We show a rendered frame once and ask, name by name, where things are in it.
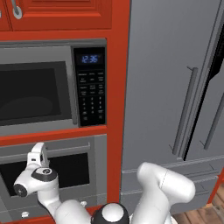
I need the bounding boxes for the oven door with dark window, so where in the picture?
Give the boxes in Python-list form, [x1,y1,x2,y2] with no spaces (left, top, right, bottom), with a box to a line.
[0,136,96,213]

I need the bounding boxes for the grey microwave oven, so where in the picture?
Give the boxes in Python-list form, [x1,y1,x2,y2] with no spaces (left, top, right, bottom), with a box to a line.
[0,38,108,137]

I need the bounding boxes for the red cabinet housing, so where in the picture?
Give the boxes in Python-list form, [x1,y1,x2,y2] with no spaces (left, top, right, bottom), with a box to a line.
[0,0,131,224]

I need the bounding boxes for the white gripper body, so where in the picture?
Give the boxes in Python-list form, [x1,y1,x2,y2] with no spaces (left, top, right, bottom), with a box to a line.
[30,142,48,158]

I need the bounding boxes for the red cabinet door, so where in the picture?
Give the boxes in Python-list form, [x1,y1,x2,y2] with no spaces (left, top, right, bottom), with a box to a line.
[5,0,113,32]
[0,0,12,32]

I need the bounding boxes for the grey fridge drawer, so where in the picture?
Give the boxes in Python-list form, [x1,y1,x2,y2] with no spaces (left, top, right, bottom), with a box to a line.
[119,155,224,216]

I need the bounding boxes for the microwave door with dark window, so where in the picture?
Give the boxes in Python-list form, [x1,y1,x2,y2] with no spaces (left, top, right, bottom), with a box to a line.
[0,45,74,130]

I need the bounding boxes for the grey fridge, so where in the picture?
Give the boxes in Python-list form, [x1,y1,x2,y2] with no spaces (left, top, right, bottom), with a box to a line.
[119,0,224,216]

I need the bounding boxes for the grey fridge door handle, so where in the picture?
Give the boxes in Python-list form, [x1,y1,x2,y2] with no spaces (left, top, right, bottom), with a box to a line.
[168,66,200,156]
[199,92,224,151]

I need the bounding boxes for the grey built-in oven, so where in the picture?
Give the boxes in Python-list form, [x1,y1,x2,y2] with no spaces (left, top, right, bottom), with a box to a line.
[0,134,109,223]

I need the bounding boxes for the grey fridge door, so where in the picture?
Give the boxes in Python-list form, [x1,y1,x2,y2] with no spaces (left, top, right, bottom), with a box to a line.
[183,0,224,162]
[120,0,223,173]

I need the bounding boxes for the red base cabinet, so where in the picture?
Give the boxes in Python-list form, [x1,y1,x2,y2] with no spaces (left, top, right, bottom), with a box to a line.
[207,168,224,206]

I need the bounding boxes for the grey oven door handle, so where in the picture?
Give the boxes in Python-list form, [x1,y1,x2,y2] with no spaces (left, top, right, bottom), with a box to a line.
[0,142,92,165]

